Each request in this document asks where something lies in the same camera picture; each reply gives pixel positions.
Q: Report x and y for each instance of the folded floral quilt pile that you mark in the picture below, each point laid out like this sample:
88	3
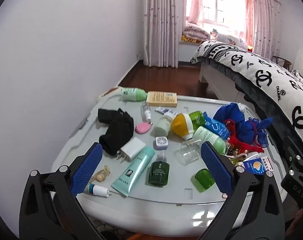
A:
195	31

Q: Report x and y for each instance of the window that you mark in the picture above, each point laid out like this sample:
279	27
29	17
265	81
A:
221	2

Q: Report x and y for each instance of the pale green foam bottle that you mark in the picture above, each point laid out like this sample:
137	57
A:
132	94

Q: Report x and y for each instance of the black beaded hair clip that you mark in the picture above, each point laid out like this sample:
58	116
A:
231	151

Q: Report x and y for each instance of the white bedding pile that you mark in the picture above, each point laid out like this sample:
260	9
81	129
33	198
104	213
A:
229	40

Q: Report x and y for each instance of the clear plastic cup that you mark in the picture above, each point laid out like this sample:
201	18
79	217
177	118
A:
189	152

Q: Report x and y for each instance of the blue cotton swab packet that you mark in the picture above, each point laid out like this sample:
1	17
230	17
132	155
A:
216	127

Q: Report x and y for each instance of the black cloth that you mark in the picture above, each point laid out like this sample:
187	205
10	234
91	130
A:
116	130

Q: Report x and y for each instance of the pale green white-capped bottle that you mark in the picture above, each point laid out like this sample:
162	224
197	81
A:
162	125

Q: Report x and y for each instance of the blue white medicine box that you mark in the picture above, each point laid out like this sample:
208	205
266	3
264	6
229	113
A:
256	166

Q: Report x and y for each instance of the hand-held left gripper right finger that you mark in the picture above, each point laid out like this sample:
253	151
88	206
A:
216	167

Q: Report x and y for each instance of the yellow mosquito repellent heater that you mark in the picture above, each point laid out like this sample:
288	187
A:
182	126

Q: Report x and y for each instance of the green plastic cap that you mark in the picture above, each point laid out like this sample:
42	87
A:
204	180

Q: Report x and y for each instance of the small white ointment tube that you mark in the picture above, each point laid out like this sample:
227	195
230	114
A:
97	190

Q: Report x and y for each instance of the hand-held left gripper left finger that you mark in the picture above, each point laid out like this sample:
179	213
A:
87	170

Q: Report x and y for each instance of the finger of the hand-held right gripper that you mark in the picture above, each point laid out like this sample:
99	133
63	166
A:
295	152

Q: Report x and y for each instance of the dark green glass bottle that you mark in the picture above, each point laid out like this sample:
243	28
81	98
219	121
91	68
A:
159	171

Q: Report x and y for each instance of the pink oval key fob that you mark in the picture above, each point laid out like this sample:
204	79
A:
142	128

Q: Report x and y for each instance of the small clear spray bottle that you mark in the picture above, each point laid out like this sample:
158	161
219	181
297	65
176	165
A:
145	111

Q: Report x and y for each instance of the olive hair claw clip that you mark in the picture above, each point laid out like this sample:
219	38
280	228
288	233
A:
235	159

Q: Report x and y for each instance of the wooden chair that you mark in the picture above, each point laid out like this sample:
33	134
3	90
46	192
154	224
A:
282	60

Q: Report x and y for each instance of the purple square lens case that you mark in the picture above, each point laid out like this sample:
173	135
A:
161	143

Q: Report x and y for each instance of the teal cosmetic tube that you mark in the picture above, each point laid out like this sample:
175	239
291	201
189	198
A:
134	170

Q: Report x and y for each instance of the small white blue tube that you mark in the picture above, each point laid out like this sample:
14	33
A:
166	110

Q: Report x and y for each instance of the white bed frame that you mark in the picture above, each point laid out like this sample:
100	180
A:
216	80

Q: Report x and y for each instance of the pink dotted curtain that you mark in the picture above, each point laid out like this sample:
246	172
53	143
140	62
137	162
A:
161	22
264	17

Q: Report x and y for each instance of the white crumpled tissue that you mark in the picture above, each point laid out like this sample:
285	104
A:
242	107

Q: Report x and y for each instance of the white charger plug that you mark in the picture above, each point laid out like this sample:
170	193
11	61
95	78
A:
132	151

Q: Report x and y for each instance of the blue sheer scarf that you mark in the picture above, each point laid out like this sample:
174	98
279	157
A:
241	122

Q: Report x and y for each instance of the flat yellow cardboard box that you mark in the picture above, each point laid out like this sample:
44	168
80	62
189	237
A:
162	100

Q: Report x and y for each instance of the pale green green-capped tube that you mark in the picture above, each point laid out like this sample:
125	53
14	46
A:
210	140

